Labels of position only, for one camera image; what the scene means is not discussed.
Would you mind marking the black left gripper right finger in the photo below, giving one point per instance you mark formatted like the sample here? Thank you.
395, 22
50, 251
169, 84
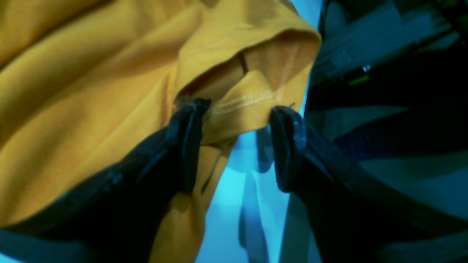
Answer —
355, 217

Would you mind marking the orange t-shirt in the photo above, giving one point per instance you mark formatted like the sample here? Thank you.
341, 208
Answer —
84, 81

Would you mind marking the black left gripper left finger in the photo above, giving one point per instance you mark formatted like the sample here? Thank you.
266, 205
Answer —
113, 216

